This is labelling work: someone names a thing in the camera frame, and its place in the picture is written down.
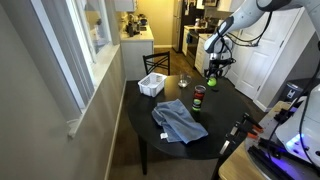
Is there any white framed window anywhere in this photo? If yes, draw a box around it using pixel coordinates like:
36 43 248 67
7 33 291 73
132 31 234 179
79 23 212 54
31 0 122 139

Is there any clear drinking glass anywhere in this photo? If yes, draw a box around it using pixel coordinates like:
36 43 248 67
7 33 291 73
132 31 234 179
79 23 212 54
177 71 192 89

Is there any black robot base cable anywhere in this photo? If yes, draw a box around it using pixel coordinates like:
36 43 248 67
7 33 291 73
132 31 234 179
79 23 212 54
297 59 320 168

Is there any black countertop appliance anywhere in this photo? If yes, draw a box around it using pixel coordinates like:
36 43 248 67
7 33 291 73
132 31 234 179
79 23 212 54
125 14 142 38

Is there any white panel door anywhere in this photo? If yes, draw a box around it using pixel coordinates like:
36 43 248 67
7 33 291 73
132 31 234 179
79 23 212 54
229 8 303 101

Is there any white plastic basket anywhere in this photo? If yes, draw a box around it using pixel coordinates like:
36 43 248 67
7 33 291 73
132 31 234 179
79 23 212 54
137 72 168 98

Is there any orange handled black clamp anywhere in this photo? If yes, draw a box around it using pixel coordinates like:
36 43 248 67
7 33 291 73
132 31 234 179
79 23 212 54
242 112 265 134
219 121 259 156

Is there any stainless steel refrigerator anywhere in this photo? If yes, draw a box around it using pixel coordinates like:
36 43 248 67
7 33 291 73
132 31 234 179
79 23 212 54
172 0 188 53

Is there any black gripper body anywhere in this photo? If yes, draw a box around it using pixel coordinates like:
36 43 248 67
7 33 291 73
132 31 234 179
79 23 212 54
208 58 232 72

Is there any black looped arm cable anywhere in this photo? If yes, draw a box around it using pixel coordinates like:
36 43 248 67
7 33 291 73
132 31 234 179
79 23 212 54
226 11 273 48

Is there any blue cloth towel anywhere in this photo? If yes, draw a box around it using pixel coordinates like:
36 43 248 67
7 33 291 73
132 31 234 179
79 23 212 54
151 98 209 145

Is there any wooden robot mounting table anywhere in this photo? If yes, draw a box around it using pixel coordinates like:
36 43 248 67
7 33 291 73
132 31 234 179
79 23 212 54
218 99 320 180

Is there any black bin with white logo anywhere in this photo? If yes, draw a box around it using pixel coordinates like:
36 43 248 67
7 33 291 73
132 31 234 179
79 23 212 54
281 81 304 103

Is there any white kitchen counter cabinet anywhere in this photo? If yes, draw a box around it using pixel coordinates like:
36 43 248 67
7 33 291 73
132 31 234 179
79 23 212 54
119 24 155 82

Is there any kitchen stove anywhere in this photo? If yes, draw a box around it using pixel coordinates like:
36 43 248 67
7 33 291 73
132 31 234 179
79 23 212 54
185 26 205 68

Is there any black table leg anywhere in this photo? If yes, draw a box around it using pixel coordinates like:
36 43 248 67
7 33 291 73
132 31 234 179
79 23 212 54
137 134 149 176
211 156 228 180

